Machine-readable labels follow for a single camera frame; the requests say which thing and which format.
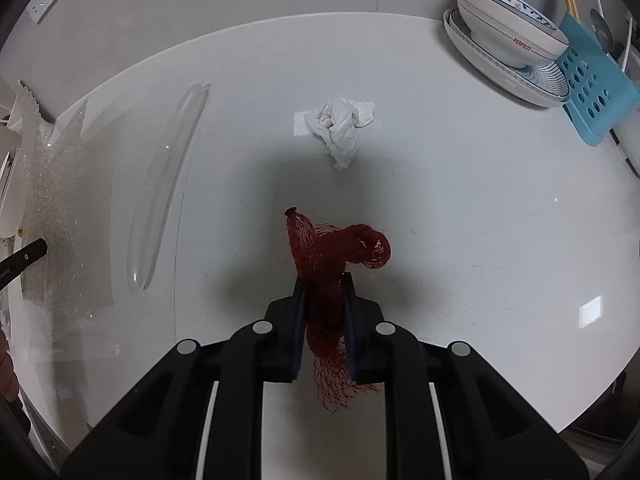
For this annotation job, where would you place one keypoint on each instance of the clear long plastic bag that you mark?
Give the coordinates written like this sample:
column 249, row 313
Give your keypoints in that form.
column 165, row 170

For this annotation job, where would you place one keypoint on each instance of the blue striped plate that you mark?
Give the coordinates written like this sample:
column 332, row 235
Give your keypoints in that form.
column 545, row 82

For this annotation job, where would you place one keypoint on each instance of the white wall socket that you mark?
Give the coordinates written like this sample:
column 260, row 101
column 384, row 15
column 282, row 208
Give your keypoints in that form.
column 40, row 6

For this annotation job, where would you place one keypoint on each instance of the white oval dish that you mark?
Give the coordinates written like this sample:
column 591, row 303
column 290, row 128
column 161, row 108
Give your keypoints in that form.
column 480, row 67

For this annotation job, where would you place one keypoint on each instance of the crumpled white tissue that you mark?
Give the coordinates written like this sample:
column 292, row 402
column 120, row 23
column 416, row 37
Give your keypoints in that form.
column 340, row 130

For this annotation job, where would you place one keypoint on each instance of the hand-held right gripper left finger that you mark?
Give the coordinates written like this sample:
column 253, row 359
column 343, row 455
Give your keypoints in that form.
column 299, row 330

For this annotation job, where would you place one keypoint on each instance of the metal spoon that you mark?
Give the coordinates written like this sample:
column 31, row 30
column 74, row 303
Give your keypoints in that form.
column 602, row 30

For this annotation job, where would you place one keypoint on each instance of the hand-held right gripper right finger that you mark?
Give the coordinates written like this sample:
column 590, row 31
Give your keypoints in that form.
column 351, row 330

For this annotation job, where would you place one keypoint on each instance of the clear bubble wrap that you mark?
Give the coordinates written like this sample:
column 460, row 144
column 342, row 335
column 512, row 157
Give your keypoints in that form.
column 65, row 210

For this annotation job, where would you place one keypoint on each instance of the white bowl with blue pattern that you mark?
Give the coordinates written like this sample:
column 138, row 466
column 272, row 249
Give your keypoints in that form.
column 500, row 25

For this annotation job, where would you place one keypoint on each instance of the blue perforated utensil basket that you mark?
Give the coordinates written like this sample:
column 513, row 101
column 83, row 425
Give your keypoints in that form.
column 595, row 90

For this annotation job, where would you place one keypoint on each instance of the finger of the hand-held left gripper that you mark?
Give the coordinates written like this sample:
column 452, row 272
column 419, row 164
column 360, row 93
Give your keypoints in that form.
column 25, row 257

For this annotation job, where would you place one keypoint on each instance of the person's left hand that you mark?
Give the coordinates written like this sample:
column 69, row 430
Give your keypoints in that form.
column 7, row 367

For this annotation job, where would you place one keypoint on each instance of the red mesh net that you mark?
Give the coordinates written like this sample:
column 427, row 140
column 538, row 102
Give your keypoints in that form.
column 325, row 255

